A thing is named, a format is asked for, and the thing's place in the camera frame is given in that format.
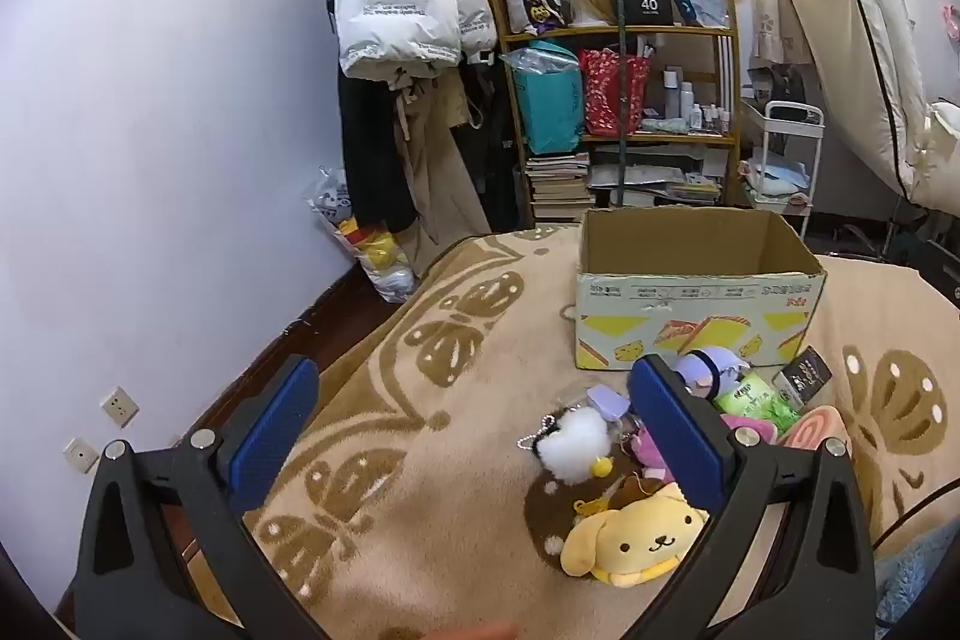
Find row of white cosmetic bottles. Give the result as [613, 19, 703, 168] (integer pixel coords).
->
[660, 66, 732, 133]

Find pink bear plush toy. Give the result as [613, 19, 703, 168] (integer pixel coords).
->
[628, 413, 779, 485]

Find white fluffy pompom keychain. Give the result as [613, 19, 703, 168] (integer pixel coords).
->
[514, 406, 614, 485]

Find white wall socket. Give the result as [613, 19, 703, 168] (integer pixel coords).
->
[64, 437, 100, 474]
[101, 386, 140, 427]

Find plastic bag of toys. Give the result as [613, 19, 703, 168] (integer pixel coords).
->
[306, 166, 421, 304]

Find yellow dog plush toy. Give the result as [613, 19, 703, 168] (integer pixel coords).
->
[559, 482, 710, 587]

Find beige trousers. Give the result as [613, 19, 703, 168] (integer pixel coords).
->
[390, 70, 492, 277]

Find stack of books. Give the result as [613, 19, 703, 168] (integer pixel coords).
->
[525, 152, 597, 223]

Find red patterned gift bag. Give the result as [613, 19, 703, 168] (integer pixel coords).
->
[579, 47, 652, 136]

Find green pole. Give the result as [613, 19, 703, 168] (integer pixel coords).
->
[613, 0, 631, 210]

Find black foil packet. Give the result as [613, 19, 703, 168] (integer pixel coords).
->
[772, 346, 832, 412]

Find white trolley cart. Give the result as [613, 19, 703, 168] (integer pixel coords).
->
[739, 100, 826, 240]

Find white duvet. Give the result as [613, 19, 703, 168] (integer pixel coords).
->
[769, 0, 960, 210]

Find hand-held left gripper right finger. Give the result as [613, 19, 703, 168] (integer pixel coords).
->
[622, 353, 878, 640]

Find light blue fluffy cloth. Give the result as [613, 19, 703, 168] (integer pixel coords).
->
[874, 520, 960, 640]

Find beige patterned blanket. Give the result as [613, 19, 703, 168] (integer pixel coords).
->
[184, 226, 960, 640]

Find purple plush doll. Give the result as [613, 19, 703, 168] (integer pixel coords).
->
[673, 346, 751, 397]

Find small lilac plush in bag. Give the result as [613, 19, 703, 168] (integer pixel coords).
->
[585, 385, 635, 420]

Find teal paper bag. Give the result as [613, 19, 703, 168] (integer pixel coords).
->
[501, 44, 584, 155]

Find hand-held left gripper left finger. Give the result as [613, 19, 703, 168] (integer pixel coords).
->
[56, 353, 331, 640]

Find black hanging garment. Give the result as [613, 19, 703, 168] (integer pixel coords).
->
[457, 55, 526, 232]
[337, 62, 417, 232]

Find green tissue pack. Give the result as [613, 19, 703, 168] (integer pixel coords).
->
[712, 370, 803, 435]

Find pile of papers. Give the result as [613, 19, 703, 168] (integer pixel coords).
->
[589, 160, 725, 208]

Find wooden shelf unit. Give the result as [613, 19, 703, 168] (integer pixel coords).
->
[484, 0, 743, 229]

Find printed cardboard box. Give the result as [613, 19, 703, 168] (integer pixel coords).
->
[574, 206, 827, 372]

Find pink swirl plush cushion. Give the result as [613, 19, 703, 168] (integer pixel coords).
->
[780, 404, 856, 461]

